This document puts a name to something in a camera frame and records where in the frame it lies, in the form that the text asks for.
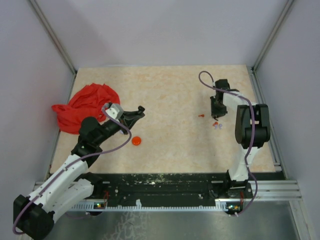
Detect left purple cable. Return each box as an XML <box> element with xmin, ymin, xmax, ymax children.
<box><xmin>12</xmin><ymin>106</ymin><xmax>133</xmax><ymax>235</ymax></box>

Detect aluminium frame post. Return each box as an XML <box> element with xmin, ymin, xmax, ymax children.
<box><xmin>251</xmin><ymin>0</ymin><xmax>296</xmax><ymax>73</ymax></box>
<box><xmin>27</xmin><ymin>0</ymin><xmax>78</xmax><ymax>76</ymax></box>

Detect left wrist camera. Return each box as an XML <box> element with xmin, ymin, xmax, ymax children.
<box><xmin>101</xmin><ymin>103</ymin><xmax>124</xmax><ymax>122</ymax></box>

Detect left aluminium frame post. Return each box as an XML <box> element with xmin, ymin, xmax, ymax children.
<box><xmin>27</xmin><ymin>0</ymin><xmax>78</xmax><ymax>76</ymax></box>

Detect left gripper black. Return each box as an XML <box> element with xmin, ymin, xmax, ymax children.
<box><xmin>94</xmin><ymin>110</ymin><xmax>141</xmax><ymax>146</ymax></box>

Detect red cloth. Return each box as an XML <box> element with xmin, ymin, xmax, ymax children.
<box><xmin>51</xmin><ymin>83</ymin><xmax>120</xmax><ymax>135</ymax></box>

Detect right aluminium frame post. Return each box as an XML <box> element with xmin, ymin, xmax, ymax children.
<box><xmin>251</xmin><ymin>0</ymin><xmax>296</xmax><ymax>73</ymax></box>

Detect white cable duct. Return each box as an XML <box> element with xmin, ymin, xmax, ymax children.
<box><xmin>68</xmin><ymin>199</ymin><xmax>236</xmax><ymax>212</ymax></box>

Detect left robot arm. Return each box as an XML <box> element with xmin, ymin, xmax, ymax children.
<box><xmin>12</xmin><ymin>102</ymin><xmax>145</xmax><ymax>240</ymax></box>

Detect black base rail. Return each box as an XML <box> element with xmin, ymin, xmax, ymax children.
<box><xmin>89</xmin><ymin>173</ymin><xmax>253</xmax><ymax>207</ymax></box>

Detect orange earbud charging case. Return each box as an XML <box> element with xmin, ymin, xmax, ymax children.
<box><xmin>131</xmin><ymin>136</ymin><xmax>142</xmax><ymax>146</ymax></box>

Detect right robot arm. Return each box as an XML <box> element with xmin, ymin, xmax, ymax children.
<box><xmin>210</xmin><ymin>79</ymin><xmax>271</xmax><ymax>198</ymax></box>

